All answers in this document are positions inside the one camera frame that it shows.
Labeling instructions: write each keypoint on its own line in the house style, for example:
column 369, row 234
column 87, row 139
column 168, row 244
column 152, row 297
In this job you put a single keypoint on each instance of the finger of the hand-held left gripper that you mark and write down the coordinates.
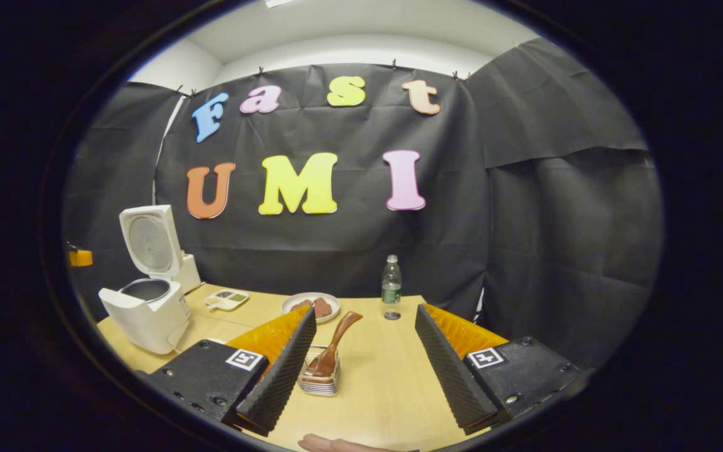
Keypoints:
column 80, row 258

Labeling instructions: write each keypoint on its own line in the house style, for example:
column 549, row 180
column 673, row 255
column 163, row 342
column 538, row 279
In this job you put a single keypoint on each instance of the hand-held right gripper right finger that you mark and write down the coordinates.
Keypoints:
column 446, row 370

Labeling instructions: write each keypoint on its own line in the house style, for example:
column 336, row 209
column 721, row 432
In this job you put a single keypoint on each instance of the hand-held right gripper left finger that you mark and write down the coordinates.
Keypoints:
column 283, row 376

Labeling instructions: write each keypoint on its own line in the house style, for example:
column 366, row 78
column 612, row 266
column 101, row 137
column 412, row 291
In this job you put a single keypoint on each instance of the brown wooden spoon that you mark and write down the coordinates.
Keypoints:
column 336, row 342

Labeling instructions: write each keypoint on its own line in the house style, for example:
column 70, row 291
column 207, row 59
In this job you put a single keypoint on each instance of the white rice cooker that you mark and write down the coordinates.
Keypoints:
column 148, row 320

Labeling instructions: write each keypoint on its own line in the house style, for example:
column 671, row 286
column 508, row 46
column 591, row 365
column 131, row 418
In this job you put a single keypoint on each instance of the brown meat piece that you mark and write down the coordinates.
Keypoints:
column 322, row 307
column 300, row 306

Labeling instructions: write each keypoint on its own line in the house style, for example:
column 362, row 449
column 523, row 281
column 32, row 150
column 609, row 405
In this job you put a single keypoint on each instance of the white round plate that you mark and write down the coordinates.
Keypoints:
column 335, row 306

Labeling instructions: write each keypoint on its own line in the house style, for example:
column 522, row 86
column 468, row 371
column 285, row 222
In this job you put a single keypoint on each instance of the white divided sauce dish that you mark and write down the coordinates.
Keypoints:
column 226, row 300

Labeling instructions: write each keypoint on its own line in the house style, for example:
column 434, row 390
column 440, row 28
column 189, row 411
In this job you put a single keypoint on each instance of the clear plastic water bottle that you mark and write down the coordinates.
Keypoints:
column 391, row 289

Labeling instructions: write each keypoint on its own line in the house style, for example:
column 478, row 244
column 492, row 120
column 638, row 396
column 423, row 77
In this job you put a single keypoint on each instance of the long ceiling light panel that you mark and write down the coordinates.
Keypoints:
column 277, row 2

